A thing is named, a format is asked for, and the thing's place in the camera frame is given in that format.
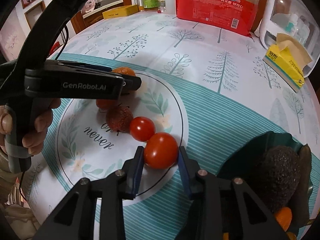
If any tree pattern tablecloth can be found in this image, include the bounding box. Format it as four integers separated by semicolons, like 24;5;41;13
24;10;320;240

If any yellow tissue pack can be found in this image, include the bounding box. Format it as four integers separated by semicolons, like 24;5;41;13
263;33;313;93

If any red paper cup package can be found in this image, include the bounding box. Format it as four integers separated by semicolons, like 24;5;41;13
175;0;259;36

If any white round floral placemat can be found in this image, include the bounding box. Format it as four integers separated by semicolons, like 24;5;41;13
55;72;189;191

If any large red cherry tomato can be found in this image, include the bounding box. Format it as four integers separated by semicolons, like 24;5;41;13
144;132;178;170

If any dark green scalloped plate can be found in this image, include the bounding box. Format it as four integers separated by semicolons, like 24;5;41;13
216;130;316;235

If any person left hand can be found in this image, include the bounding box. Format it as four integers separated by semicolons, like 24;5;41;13
1;98;61;155

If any medium orange tangerine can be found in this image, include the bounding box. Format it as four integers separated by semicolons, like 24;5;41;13
112;67;136;76

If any black cable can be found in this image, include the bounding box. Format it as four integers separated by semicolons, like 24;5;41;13
54;23;70;61

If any large orange tangerine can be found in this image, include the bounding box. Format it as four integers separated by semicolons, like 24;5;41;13
274;206;292;231

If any overripe brown banana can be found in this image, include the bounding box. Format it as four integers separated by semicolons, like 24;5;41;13
292;144;312;228

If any yellow flat box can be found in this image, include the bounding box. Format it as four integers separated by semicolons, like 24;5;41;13
103;5;139;20

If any white cosmetic storage box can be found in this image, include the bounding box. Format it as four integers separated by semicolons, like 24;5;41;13
259;0;319;77

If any brown lychee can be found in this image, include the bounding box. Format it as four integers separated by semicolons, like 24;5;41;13
106;106;133;133

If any small red cherry tomato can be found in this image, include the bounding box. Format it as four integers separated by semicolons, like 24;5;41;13
129;116;156;142

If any dark avocado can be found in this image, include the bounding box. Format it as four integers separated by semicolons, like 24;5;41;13
263;145;300;212

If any small metal can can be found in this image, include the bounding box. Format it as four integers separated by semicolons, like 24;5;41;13
137;0;144;11

